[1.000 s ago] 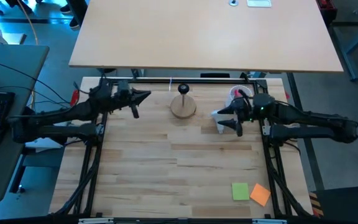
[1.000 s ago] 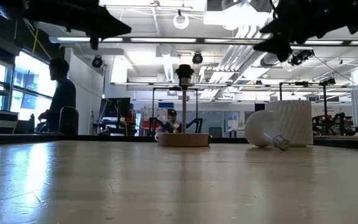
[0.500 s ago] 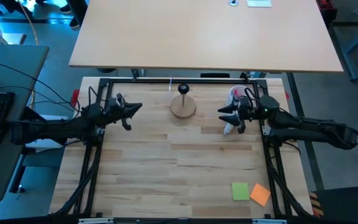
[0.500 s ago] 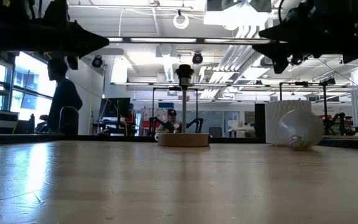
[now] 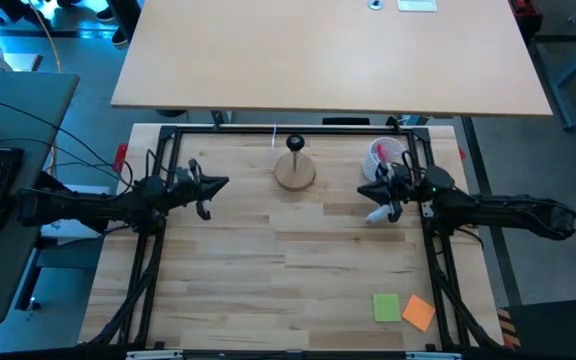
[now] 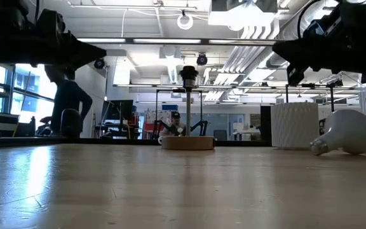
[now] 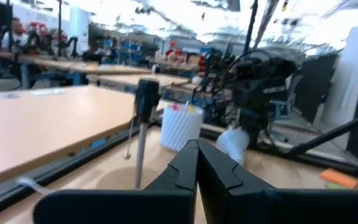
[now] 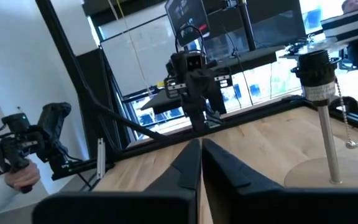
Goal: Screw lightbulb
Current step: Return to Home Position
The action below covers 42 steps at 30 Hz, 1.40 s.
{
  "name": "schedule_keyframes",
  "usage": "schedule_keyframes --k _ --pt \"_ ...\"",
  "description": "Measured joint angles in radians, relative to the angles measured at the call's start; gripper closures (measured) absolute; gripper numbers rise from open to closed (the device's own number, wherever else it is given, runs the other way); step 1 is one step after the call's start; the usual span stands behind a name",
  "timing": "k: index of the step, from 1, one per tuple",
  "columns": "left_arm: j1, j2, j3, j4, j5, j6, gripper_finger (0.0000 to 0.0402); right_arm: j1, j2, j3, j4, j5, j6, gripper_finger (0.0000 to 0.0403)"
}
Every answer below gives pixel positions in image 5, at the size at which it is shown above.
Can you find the large light wooden desk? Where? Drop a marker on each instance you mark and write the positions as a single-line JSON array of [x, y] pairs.
[[328, 55]]

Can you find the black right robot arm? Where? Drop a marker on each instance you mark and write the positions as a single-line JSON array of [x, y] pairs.
[[508, 210]]

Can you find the red tag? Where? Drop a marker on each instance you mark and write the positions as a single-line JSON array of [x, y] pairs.
[[120, 157]]

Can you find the white printed box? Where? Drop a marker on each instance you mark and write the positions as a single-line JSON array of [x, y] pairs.
[[68, 229]]

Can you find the silver desk grommet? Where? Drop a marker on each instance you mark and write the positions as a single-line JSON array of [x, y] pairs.
[[376, 4]]

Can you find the black hazard striped crate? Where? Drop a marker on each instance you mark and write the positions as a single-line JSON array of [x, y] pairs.
[[553, 330]]

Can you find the orange sticky note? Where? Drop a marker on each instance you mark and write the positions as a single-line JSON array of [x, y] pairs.
[[419, 313]]

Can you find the black red box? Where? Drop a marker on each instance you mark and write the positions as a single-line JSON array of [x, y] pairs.
[[525, 17]]

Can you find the cardboard box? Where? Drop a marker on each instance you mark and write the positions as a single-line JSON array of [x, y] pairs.
[[3, 59]]

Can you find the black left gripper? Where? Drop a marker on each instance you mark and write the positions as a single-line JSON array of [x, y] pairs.
[[183, 189]]

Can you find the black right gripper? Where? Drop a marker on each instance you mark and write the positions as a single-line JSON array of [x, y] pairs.
[[407, 186]]

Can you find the white zip tie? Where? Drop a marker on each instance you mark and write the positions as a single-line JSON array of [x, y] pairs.
[[274, 136]]

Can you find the white mounting bracket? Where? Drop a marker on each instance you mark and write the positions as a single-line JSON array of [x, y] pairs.
[[428, 210]]

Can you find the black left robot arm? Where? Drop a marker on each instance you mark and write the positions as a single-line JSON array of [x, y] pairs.
[[78, 205]]

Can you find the green sticky note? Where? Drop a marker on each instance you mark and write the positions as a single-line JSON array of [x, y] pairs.
[[387, 307]]

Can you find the pink stick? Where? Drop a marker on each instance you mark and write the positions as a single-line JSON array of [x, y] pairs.
[[381, 151]]

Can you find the silver table clamp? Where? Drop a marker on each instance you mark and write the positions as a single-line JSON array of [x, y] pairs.
[[154, 355], [433, 356]]

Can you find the grey side desk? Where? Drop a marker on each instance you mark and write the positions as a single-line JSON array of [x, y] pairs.
[[18, 260]]

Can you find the white desk plate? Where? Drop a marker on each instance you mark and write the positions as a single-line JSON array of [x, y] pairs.
[[417, 5]]

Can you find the white reflector lightbulb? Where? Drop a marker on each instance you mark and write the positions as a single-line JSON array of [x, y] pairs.
[[377, 214]]

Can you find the person's shoe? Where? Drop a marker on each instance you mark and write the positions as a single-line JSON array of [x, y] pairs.
[[119, 38]]

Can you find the black aluminium table frame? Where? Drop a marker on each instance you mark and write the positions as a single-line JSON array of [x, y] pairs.
[[438, 280]]

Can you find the black lamp socket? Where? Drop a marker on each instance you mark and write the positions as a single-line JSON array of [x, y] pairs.
[[295, 172]]

